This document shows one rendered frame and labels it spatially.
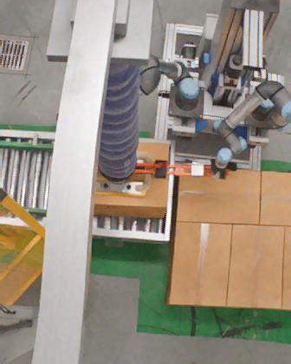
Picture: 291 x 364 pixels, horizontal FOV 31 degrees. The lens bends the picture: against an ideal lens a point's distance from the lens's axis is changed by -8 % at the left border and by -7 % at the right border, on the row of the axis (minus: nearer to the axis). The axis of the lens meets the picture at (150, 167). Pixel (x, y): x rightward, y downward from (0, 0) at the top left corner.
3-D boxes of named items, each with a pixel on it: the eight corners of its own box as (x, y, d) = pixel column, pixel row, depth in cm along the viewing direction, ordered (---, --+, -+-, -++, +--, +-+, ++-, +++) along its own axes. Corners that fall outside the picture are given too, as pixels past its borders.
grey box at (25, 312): (4, 315, 264) (-12, 317, 235) (6, 304, 265) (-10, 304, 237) (43, 317, 264) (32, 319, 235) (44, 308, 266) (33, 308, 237)
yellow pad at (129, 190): (89, 194, 335) (88, 192, 330) (90, 178, 338) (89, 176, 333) (145, 197, 335) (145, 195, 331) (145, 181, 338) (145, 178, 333)
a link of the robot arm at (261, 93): (268, 70, 279) (208, 126, 300) (281, 85, 277) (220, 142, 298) (273, 71, 289) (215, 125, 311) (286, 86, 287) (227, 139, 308)
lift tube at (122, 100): (88, 161, 273) (58, 50, 152) (93, 116, 279) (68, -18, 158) (137, 165, 273) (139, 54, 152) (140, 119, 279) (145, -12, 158)
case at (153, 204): (75, 213, 372) (68, 201, 334) (80, 157, 383) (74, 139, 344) (164, 218, 373) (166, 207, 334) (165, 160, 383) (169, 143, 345)
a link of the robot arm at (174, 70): (181, 88, 337) (135, 78, 289) (170, 69, 340) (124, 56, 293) (196, 79, 331) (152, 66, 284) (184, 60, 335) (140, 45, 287)
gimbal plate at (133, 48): (48, 62, 154) (45, 55, 149) (61, -23, 161) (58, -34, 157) (148, 67, 154) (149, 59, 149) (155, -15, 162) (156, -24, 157)
